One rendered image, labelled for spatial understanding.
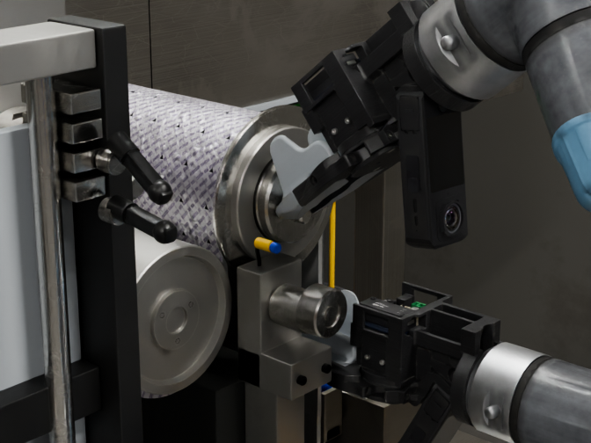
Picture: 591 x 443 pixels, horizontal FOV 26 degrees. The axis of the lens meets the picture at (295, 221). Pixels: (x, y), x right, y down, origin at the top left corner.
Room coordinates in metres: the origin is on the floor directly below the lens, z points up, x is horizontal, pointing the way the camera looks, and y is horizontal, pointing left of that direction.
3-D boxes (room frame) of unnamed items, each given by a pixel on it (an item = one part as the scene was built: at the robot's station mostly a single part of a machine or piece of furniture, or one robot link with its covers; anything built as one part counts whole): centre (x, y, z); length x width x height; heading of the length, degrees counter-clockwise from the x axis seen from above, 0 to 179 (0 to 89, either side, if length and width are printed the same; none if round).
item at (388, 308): (0.98, -0.11, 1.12); 0.12 x 0.08 x 0.09; 48
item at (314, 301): (0.93, -0.02, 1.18); 0.04 x 0.02 x 0.04; 138
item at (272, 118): (1.01, 0.01, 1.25); 0.15 x 0.01 x 0.15; 138
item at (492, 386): (0.92, -0.17, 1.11); 0.08 x 0.05 x 0.08; 138
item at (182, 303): (1.00, 0.19, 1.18); 0.26 x 0.12 x 0.12; 48
